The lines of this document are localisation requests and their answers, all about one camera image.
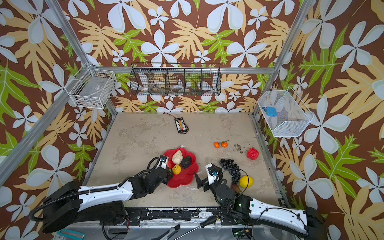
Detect aluminium frame post back right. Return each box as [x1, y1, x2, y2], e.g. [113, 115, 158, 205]
[251, 0, 313, 116]

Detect black-handled screwdriver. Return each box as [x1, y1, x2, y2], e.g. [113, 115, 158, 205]
[175, 215, 219, 240]

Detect teal tool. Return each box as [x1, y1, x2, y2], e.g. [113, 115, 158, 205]
[57, 229, 86, 240]

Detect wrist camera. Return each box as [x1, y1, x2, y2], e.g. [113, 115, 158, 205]
[158, 155, 169, 170]
[206, 163, 223, 185]

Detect yellow wrinkled pear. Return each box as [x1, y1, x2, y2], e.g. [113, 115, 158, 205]
[172, 165, 182, 175]

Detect orange tangerines on twig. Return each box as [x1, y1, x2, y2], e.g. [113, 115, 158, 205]
[214, 141, 228, 149]

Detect black grape bunch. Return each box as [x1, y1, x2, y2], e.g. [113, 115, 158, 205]
[219, 159, 241, 185]

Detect blue object in basket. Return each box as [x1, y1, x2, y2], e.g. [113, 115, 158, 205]
[264, 107, 277, 117]

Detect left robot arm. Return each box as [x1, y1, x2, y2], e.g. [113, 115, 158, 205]
[29, 167, 173, 234]

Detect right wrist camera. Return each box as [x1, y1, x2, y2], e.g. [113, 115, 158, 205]
[206, 163, 223, 185]

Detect dark avocado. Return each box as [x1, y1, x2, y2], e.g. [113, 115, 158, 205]
[180, 156, 192, 169]

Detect yellow lemon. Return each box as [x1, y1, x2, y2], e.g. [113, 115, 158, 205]
[239, 176, 254, 189]

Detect white wire basket left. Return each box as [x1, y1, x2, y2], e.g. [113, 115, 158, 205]
[66, 67, 117, 109]

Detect black wire basket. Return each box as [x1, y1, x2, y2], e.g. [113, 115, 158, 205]
[128, 63, 222, 96]

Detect white wire basket right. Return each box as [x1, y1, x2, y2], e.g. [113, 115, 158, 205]
[258, 90, 315, 138]

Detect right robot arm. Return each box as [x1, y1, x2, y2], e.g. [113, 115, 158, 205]
[195, 175, 328, 240]

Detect aluminium frame post back left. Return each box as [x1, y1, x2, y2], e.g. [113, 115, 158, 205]
[46, 1, 117, 117]

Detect red flower-shaped fruit bowl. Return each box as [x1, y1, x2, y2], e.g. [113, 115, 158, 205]
[164, 148, 199, 189]

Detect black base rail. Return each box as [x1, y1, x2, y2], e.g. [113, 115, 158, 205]
[125, 207, 237, 226]

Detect aluminium frame post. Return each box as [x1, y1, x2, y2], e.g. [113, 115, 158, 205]
[251, 0, 313, 116]
[46, 1, 117, 117]

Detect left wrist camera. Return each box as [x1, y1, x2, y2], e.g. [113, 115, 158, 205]
[158, 155, 169, 170]

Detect white wire basket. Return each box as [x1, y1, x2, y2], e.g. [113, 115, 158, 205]
[66, 67, 117, 109]
[258, 90, 315, 138]

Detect brown round fruit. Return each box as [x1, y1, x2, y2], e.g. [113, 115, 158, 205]
[231, 184, 242, 193]

